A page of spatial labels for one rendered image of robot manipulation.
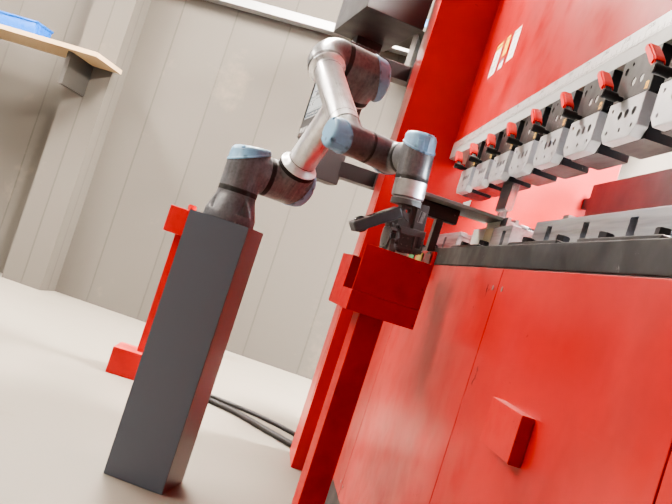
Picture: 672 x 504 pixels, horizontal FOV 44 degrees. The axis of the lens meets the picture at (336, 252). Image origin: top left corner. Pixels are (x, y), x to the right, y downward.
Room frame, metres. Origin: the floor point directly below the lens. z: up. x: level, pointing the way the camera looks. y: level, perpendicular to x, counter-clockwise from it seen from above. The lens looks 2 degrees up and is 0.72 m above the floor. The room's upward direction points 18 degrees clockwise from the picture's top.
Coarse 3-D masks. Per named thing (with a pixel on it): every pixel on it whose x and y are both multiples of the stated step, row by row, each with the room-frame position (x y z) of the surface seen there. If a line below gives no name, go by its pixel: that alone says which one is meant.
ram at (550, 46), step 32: (512, 0) 2.83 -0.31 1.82; (544, 0) 2.35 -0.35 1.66; (576, 0) 2.01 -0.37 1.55; (608, 0) 1.76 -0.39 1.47; (640, 0) 1.56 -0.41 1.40; (512, 32) 2.66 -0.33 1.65; (544, 32) 2.23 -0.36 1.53; (576, 32) 1.92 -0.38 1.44; (608, 32) 1.69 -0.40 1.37; (480, 64) 3.05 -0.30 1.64; (512, 64) 2.50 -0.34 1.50; (544, 64) 2.12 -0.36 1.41; (576, 64) 1.84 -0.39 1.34; (608, 64) 1.63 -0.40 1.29; (480, 96) 2.85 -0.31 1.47; (512, 96) 2.37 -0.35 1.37
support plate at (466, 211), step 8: (432, 200) 2.18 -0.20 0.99; (440, 200) 2.13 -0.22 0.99; (448, 200) 2.13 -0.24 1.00; (456, 208) 2.18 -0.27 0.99; (464, 208) 2.13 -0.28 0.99; (472, 208) 2.13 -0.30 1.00; (464, 216) 2.30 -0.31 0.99; (472, 216) 2.24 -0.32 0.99; (480, 216) 2.19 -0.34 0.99; (488, 216) 2.14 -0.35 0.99; (496, 216) 2.14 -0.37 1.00
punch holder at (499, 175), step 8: (520, 120) 2.18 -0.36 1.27; (520, 128) 2.18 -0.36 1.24; (504, 136) 2.31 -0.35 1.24; (520, 136) 2.18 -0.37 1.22; (504, 144) 2.27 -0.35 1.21; (504, 152) 2.24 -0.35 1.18; (512, 152) 2.18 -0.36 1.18; (496, 160) 2.29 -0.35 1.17; (504, 160) 2.21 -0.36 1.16; (496, 168) 2.26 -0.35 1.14; (504, 168) 2.18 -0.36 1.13; (496, 176) 2.23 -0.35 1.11; (504, 176) 2.19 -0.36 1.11; (496, 184) 2.30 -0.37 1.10; (504, 184) 2.26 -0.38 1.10; (520, 184) 2.19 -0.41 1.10; (528, 184) 2.19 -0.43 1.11
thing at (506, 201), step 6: (504, 186) 2.26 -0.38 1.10; (510, 186) 2.20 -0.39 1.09; (516, 186) 2.18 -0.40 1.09; (504, 192) 2.24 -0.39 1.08; (510, 192) 2.18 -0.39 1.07; (516, 192) 2.18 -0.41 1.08; (504, 198) 2.22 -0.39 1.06; (510, 198) 2.18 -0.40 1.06; (498, 204) 2.26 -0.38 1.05; (504, 204) 2.20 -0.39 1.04; (510, 204) 2.18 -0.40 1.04; (498, 210) 2.25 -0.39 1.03; (504, 210) 2.21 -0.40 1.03; (510, 210) 2.18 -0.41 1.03; (504, 216) 2.20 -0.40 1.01
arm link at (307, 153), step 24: (360, 48) 2.17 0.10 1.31; (360, 72) 2.15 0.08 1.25; (384, 72) 2.18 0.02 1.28; (360, 96) 2.20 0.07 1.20; (312, 120) 2.32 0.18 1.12; (312, 144) 2.32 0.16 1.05; (288, 168) 2.37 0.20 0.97; (312, 168) 2.38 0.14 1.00; (288, 192) 2.41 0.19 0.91; (312, 192) 2.44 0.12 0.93
